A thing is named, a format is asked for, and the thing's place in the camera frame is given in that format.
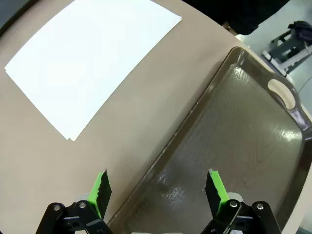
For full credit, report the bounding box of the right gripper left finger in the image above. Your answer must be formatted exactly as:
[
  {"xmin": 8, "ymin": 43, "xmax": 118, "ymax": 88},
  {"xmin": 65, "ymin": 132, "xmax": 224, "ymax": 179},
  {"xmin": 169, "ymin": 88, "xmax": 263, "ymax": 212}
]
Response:
[{"xmin": 36, "ymin": 168, "xmax": 114, "ymax": 234}]

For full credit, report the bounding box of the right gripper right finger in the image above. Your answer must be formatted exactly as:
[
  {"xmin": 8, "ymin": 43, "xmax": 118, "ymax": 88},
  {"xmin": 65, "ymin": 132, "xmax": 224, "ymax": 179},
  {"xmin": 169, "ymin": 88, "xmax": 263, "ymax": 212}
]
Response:
[{"xmin": 201, "ymin": 168, "xmax": 283, "ymax": 234}]

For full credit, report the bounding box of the white A4 paper stack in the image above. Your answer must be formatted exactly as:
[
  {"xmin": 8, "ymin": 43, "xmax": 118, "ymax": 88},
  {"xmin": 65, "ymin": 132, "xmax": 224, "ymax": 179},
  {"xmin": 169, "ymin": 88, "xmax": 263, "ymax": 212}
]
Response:
[{"xmin": 4, "ymin": 0, "xmax": 183, "ymax": 142}]

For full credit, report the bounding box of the brown plastic tray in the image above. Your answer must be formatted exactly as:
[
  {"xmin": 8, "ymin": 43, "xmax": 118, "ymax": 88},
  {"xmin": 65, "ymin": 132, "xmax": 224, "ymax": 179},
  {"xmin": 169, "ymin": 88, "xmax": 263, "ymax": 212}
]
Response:
[{"xmin": 107, "ymin": 46, "xmax": 307, "ymax": 234}]

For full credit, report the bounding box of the grey step stool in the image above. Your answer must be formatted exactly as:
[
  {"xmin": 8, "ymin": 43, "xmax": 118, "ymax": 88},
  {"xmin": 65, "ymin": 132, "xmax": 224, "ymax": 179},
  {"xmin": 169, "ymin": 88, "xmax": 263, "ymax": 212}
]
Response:
[{"xmin": 262, "ymin": 31, "xmax": 312, "ymax": 75}]

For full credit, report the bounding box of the person in black hooded jacket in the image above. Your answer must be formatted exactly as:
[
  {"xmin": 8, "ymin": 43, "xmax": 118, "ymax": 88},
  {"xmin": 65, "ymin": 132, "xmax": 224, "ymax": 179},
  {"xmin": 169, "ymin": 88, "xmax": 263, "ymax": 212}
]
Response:
[{"xmin": 182, "ymin": 0, "xmax": 291, "ymax": 36}]

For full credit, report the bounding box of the black bag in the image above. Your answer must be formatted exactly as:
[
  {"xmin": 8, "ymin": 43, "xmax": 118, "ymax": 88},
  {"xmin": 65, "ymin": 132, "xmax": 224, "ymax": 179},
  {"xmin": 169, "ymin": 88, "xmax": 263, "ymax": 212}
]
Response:
[{"xmin": 289, "ymin": 20, "xmax": 312, "ymax": 47}]

